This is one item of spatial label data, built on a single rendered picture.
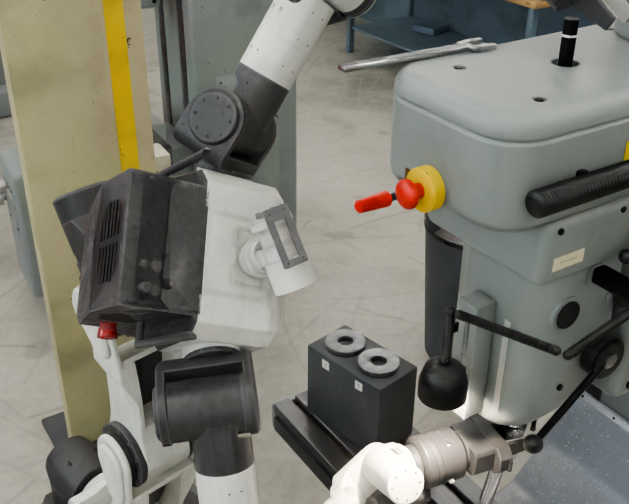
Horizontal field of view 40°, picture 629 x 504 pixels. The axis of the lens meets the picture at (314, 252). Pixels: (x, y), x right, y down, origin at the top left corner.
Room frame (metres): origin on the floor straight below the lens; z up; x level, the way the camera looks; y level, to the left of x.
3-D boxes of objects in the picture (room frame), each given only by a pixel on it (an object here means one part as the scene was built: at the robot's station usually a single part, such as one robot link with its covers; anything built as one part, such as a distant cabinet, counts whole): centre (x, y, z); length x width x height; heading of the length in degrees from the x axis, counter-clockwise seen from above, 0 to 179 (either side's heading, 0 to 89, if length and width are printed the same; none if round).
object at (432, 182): (1.01, -0.14, 1.76); 0.06 x 0.02 x 0.06; 33
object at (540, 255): (1.16, -0.37, 1.68); 0.34 x 0.24 x 0.10; 123
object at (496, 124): (1.15, -0.35, 1.81); 0.47 x 0.26 x 0.16; 123
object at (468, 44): (1.16, -0.14, 1.89); 0.24 x 0.04 x 0.01; 120
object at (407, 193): (1.00, -0.12, 1.76); 0.04 x 0.03 x 0.04; 33
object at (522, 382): (1.14, -0.34, 1.47); 0.21 x 0.19 x 0.32; 33
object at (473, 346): (1.08, -0.24, 1.45); 0.04 x 0.04 x 0.21; 33
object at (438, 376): (1.00, -0.19, 1.46); 0.07 x 0.07 x 0.06
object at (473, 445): (1.10, -0.25, 1.23); 0.13 x 0.12 x 0.10; 23
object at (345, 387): (1.53, -0.11, 1.03); 0.22 x 0.12 x 0.20; 44
